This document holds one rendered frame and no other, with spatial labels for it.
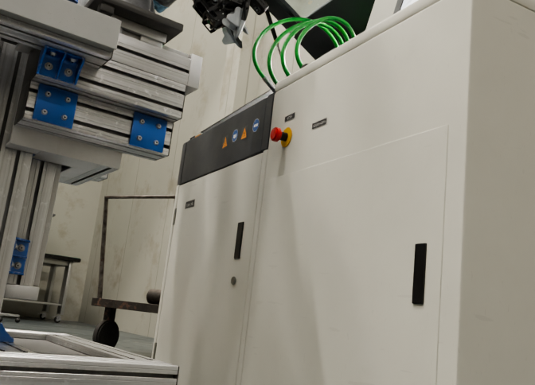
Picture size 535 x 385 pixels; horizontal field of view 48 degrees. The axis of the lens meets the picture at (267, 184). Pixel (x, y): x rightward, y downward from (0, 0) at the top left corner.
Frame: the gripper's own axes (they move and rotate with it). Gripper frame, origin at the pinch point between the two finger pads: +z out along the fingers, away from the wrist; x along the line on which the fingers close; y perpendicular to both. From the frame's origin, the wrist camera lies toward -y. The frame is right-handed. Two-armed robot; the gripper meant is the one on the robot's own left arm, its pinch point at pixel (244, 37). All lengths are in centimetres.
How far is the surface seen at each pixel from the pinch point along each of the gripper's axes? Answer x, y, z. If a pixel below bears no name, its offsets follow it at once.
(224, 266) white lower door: 1, 57, 58
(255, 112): 18.6, 27.2, 29.8
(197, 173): -22.0, 35.2, 25.9
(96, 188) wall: -769, -141, -225
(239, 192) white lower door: 9, 43, 44
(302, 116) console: 42, 32, 44
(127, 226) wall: -653, -112, -118
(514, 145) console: 87, 34, 78
